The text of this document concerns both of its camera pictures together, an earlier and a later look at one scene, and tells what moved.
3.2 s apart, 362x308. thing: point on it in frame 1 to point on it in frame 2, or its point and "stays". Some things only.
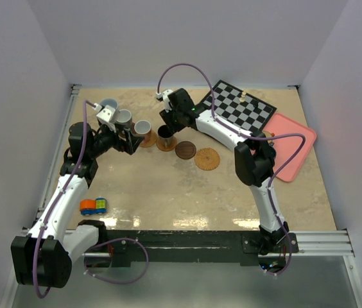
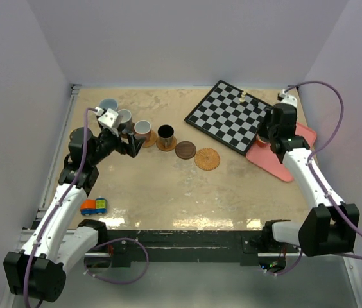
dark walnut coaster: (185, 150) stays
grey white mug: (124, 117) stays
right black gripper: (167, 117) to (260, 130)
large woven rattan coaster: (206, 158) stays
